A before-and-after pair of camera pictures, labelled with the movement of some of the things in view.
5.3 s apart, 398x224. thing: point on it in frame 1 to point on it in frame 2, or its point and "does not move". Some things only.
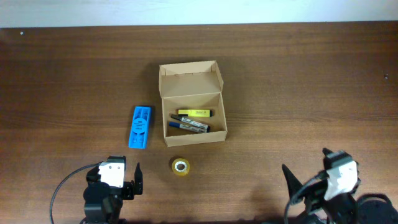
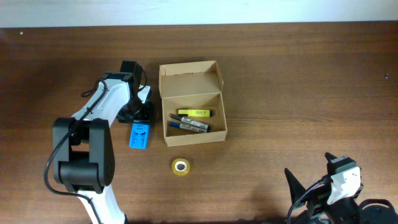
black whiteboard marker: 191,122 does not move
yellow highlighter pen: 196,112 does not move
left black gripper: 129,187 to 147,115
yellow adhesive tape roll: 180,167 does not move
